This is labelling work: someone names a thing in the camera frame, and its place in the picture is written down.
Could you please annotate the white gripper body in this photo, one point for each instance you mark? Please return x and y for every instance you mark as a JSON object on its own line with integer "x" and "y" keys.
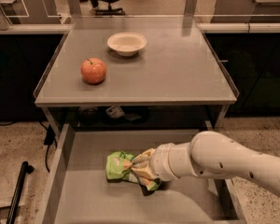
{"x": 162, "y": 162}

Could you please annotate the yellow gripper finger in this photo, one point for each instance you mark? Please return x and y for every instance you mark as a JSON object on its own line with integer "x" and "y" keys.
{"x": 144, "y": 172}
{"x": 144, "y": 156}

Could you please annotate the green rice chip bag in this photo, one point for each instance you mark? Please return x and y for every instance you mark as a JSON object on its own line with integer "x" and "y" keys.
{"x": 119, "y": 167}

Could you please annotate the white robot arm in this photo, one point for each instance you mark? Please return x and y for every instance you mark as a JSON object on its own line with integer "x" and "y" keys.
{"x": 209, "y": 155}

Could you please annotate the open grey top drawer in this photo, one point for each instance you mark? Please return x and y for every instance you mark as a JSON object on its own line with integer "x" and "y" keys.
{"x": 77, "y": 191}

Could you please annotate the white label card inside cabinet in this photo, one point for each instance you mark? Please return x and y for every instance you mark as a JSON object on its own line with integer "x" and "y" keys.
{"x": 115, "y": 112}

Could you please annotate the dark round object inside cabinet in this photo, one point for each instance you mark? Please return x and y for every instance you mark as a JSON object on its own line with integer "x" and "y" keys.
{"x": 88, "y": 115}

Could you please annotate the grey metal cabinet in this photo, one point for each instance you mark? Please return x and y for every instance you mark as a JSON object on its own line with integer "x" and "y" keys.
{"x": 177, "y": 67}

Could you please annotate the black power adapter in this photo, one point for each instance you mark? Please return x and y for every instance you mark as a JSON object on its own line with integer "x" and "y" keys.
{"x": 50, "y": 137}

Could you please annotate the red apple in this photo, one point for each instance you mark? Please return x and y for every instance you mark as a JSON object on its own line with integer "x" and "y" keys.
{"x": 93, "y": 71}

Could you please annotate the white paper bowl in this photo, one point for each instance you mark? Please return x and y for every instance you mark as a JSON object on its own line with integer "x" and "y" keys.
{"x": 126, "y": 44}

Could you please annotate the black pole on floor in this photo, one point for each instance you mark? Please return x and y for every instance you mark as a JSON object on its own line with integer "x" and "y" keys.
{"x": 25, "y": 169}

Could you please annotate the grey desk back right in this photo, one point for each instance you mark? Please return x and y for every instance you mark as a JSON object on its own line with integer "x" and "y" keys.
{"x": 247, "y": 11}

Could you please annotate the grey desk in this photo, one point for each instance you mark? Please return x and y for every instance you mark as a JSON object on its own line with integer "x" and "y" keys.
{"x": 247, "y": 11}
{"x": 30, "y": 11}

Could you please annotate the grey desk back left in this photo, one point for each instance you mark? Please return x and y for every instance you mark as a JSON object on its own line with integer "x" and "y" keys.
{"x": 30, "y": 11}

